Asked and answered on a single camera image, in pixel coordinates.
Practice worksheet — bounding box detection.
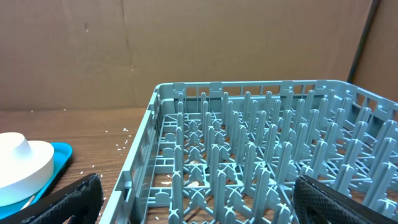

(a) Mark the black pole in background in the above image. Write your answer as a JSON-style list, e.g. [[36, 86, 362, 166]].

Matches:
[[347, 0, 381, 84]]

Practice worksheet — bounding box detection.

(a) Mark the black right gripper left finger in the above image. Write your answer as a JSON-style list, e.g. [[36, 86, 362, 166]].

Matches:
[[1, 173, 104, 224]]

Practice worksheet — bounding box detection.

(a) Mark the wooden chopstick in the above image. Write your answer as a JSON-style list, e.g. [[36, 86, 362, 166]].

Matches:
[[21, 195, 35, 210]]

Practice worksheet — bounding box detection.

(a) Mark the grey dishwasher rack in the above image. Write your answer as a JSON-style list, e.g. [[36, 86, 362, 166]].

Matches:
[[101, 80, 397, 223]]

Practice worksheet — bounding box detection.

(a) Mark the white cup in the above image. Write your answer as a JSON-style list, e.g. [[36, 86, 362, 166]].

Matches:
[[1, 132, 31, 159]]

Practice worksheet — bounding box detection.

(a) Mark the teal plastic tray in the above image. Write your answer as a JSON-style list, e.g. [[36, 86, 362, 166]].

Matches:
[[1, 142, 73, 220]]

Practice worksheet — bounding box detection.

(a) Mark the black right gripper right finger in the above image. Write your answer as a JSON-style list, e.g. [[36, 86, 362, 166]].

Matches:
[[293, 175, 397, 224]]

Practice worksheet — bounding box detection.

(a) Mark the pale green bowl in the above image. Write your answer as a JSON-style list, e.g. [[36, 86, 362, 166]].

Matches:
[[1, 141, 54, 207]]

